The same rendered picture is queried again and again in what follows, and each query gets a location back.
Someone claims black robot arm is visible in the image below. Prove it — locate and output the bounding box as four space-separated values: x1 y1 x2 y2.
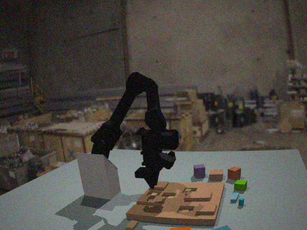
91 72 179 169

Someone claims purple block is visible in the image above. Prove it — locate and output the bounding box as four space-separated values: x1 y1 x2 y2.
193 164 205 178

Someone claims tan wooden puzzle board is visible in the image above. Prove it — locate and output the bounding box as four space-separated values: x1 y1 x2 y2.
126 181 224 225

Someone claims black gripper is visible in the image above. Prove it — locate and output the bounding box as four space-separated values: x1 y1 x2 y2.
135 148 163 189

